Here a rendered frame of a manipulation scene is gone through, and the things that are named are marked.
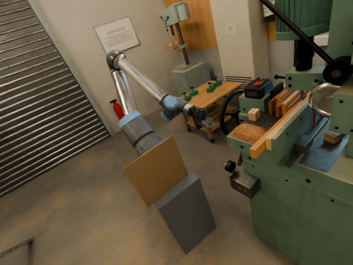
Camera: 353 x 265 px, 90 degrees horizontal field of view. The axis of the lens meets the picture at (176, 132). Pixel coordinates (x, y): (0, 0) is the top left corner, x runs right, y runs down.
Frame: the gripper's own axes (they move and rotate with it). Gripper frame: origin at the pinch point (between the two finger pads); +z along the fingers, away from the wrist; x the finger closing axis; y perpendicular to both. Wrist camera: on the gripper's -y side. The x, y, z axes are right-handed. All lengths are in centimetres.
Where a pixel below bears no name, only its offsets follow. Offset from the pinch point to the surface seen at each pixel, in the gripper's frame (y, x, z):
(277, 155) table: 34, -22, 45
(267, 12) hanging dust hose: 32, 132, -47
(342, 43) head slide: 64, 0, 42
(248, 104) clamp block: 29.6, 0.6, 20.2
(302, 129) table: 33, -3, 45
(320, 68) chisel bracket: 52, 8, 39
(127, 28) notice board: -6, 83, -258
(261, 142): 38, -24, 39
